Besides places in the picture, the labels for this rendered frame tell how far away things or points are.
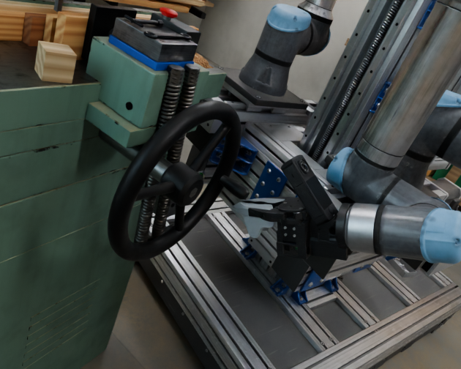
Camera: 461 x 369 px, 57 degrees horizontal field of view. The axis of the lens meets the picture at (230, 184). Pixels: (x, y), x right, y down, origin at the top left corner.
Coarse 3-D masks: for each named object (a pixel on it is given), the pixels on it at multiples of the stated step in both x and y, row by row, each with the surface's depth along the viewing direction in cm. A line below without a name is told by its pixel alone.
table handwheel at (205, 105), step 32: (160, 128) 55; (224, 128) 68; (160, 160) 67; (224, 160) 76; (128, 192) 54; (160, 192) 61; (192, 192) 66; (128, 224) 58; (192, 224) 77; (128, 256) 63
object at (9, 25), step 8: (0, 16) 64; (8, 16) 65; (16, 16) 66; (24, 16) 67; (0, 24) 64; (8, 24) 65; (16, 24) 66; (0, 32) 65; (8, 32) 66; (16, 32) 67; (8, 40) 67; (16, 40) 68
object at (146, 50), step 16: (160, 16) 69; (128, 32) 62; (160, 32) 64; (176, 32) 68; (192, 32) 68; (128, 48) 63; (144, 48) 61; (160, 48) 60; (176, 48) 62; (192, 48) 66; (160, 64) 61; (176, 64) 64
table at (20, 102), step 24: (0, 48) 63; (24, 48) 66; (0, 72) 57; (24, 72) 59; (216, 72) 93; (0, 96) 53; (24, 96) 56; (48, 96) 59; (72, 96) 63; (96, 96) 66; (216, 96) 98; (0, 120) 55; (24, 120) 58; (48, 120) 61; (96, 120) 66; (120, 120) 64
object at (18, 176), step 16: (64, 144) 67; (80, 144) 70; (96, 144) 73; (0, 160) 58; (16, 160) 61; (32, 160) 63; (48, 160) 66; (64, 160) 69; (80, 160) 72; (96, 160) 75; (112, 160) 79; (128, 160) 83; (0, 176) 60; (16, 176) 62; (32, 176) 65; (48, 176) 68; (64, 176) 71; (80, 176) 74; (0, 192) 62; (16, 192) 64; (32, 192) 67
